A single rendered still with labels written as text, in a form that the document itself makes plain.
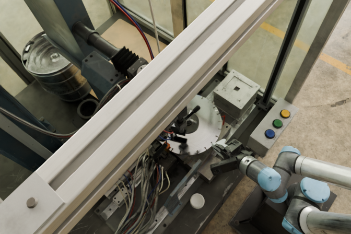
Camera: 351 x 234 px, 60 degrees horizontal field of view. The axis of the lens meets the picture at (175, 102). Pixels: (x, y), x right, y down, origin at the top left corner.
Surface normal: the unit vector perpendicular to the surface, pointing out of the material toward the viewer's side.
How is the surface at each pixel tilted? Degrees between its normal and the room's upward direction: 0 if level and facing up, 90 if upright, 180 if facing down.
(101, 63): 0
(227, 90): 0
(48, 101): 0
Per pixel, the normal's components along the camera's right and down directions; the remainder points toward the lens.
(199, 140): -0.07, -0.48
